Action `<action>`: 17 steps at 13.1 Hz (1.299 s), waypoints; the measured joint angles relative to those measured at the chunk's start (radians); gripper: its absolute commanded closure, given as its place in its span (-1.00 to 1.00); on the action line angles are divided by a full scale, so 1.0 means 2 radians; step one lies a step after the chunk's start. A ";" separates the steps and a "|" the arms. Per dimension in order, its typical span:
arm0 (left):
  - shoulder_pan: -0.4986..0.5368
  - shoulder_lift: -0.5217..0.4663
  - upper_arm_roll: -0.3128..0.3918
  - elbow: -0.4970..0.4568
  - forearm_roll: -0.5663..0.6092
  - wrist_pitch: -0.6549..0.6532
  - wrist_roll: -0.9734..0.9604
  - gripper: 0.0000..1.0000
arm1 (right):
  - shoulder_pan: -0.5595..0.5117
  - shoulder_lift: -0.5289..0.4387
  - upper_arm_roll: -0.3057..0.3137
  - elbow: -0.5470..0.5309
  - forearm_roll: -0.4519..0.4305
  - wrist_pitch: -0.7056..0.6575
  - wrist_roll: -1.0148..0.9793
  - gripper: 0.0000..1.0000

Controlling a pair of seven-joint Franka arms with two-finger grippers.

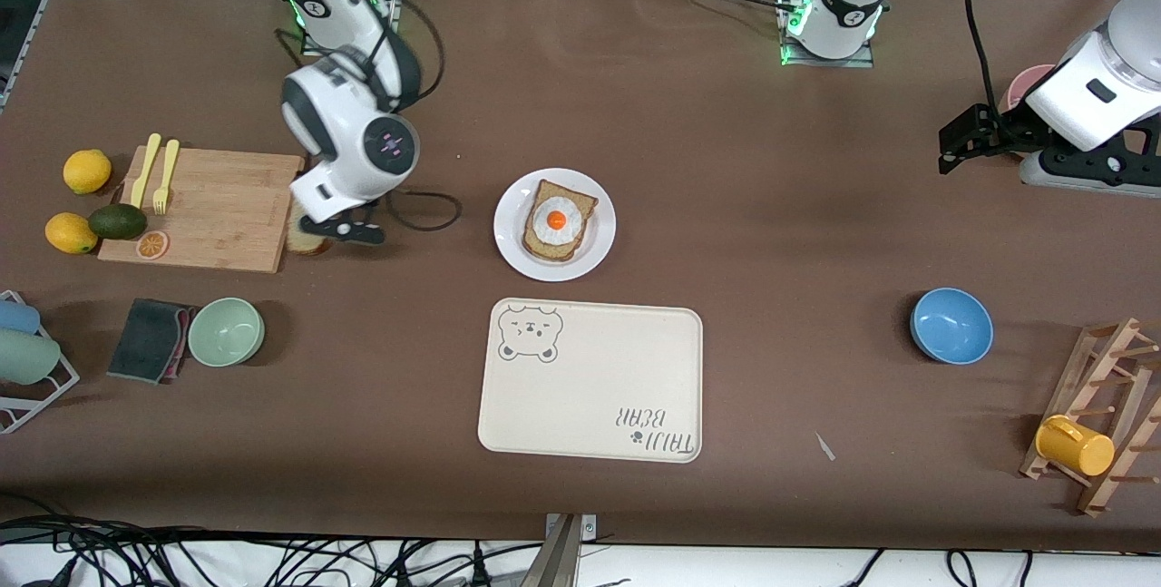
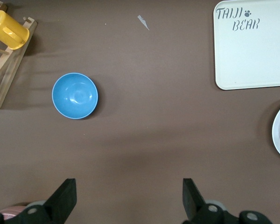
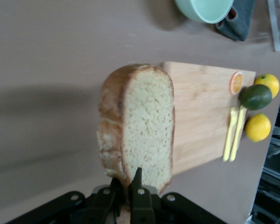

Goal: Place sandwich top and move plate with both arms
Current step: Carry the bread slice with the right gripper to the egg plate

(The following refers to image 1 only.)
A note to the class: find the dark green toy avocado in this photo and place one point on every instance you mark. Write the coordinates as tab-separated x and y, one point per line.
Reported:
118	221

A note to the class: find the blue cup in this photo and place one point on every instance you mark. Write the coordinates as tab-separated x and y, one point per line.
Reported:
16	317

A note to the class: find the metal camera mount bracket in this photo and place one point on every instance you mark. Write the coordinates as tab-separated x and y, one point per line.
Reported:
558	560

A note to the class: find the toy fried egg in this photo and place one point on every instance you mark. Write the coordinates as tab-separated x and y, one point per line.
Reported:
557	220

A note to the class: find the blue bowl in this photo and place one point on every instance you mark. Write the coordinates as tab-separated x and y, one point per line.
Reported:
952	326

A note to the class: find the white paper scrap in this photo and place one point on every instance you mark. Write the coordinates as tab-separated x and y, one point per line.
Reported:
824	446

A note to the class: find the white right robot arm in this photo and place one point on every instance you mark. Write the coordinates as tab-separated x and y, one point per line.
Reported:
349	106

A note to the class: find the pink bowl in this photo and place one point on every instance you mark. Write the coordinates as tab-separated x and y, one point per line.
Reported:
1020	83

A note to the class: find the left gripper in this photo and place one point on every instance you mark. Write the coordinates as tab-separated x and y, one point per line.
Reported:
1009	132

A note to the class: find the wooden mug rack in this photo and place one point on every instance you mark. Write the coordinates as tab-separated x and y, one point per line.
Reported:
1076	396

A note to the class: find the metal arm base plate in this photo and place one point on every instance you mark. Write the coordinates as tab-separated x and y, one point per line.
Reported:
862	61
392	44

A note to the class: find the dark grey folded cloth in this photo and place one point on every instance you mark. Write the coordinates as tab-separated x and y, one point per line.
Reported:
145	342

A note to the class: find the brown toy bread slice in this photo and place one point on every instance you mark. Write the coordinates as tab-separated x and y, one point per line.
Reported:
582	203
544	255
308	247

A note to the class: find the pale green bowl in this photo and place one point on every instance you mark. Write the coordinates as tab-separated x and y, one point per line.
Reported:
227	333

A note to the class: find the wooden cutting board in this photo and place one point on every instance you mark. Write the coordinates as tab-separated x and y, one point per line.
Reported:
227	206

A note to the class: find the white round plate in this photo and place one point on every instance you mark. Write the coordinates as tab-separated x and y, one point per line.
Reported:
600	247

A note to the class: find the yellow plastic knife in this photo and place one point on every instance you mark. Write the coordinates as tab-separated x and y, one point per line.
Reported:
145	170

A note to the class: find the toy orange slice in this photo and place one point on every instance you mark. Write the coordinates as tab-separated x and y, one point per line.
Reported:
152	246

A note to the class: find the yellow plastic fork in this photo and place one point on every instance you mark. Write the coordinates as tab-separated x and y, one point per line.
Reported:
169	161

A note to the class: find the yellow toy lemon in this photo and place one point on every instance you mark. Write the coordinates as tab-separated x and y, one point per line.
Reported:
87	171
71	233

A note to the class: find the cream bear print tray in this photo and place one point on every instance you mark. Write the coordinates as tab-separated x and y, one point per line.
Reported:
590	387

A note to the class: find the pale green cup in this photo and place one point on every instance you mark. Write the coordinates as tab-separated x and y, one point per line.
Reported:
27	357

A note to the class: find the yellow mug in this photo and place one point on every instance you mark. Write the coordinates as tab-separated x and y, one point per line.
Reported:
1075	446

